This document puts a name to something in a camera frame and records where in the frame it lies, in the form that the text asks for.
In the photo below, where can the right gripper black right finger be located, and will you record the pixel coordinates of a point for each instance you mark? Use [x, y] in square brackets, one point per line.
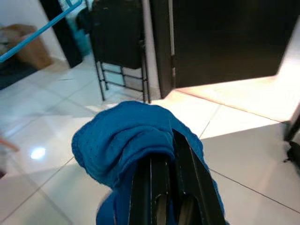
[194, 187]

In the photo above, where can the brown cardboard box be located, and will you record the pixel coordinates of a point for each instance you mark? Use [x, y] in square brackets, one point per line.
[30, 51]

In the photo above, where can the blue plastic hanger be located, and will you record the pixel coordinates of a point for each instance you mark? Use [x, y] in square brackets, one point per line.
[47, 24]

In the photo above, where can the black door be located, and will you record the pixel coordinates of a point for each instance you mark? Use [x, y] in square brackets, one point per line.
[222, 42]

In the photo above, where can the blue mesh garment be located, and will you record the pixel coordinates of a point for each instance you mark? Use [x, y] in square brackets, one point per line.
[117, 140]

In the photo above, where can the black folding chair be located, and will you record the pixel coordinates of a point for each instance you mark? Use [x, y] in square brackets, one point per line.
[114, 35]

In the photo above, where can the black tripod leg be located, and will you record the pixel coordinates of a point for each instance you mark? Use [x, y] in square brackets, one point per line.
[294, 150]

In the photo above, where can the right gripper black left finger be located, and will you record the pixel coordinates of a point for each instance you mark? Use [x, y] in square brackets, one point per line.
[145, 192]

